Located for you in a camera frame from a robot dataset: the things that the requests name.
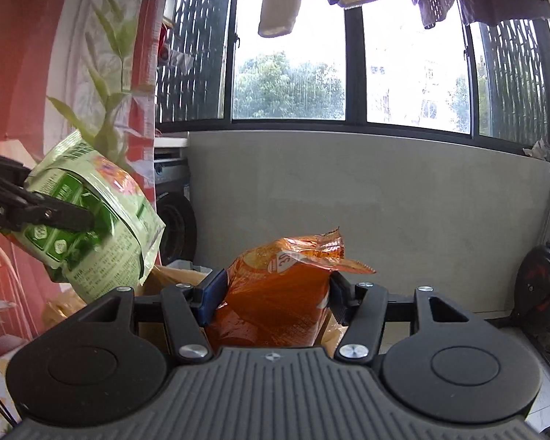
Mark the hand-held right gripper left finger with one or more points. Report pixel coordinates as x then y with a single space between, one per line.
212 300

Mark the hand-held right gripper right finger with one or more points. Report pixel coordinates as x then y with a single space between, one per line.
338 302

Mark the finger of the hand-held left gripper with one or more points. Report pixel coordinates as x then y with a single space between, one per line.
59 213

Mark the green snack bag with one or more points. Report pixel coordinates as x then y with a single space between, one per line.
119 220

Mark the orange snack bag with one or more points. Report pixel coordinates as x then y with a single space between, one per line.
275 302

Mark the brown cardboard box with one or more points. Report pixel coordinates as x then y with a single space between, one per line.
151 337

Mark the white plastic bin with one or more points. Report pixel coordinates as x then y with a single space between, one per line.
188 265

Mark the washing machine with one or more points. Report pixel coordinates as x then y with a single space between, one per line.
174 220

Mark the red printed backdrop cloth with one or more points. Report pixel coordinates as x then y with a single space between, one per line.
23 78

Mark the black exercise bike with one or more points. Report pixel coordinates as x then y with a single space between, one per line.
543 279

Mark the white crumpled cloth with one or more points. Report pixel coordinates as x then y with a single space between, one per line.
545 153

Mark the cream hanging towel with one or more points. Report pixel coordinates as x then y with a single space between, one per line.
279 4

